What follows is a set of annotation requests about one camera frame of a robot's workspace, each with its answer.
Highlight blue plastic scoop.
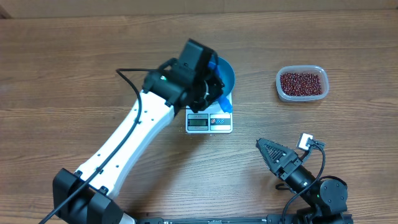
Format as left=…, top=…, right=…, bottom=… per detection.
left=212, top=66, right=233, bottom=113

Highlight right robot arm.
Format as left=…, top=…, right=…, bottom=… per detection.
left=256, top=133, right=353, bottom=223

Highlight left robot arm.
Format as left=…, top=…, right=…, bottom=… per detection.
left=41, top=39, right=224, bottom=223

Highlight teal bowl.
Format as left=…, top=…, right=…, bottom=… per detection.
left=218, top=57, right=236, bottom=97

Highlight white digital kitchen scale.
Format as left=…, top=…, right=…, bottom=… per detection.
left=185, top=101, right=233, bottom=134

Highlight red beans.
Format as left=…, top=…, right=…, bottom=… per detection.
left=280, top=73, right=323, bottom=96

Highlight clear plastic container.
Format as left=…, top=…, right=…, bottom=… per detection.
left=275, top=65, right=330, bottom=103

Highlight right black cable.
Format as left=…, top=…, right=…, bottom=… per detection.
left=275, top=139, right=326, bottom=224

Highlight black cable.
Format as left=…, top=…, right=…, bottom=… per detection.
left=275, top=139, right=326, bottom=224
left=39, top=68, right=156, bottom=224

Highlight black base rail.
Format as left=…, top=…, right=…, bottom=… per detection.
left=136, top=214, right=354, bottom=224

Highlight left black cable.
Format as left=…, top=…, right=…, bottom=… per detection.
left=39, top=68, right=156, bottom=224

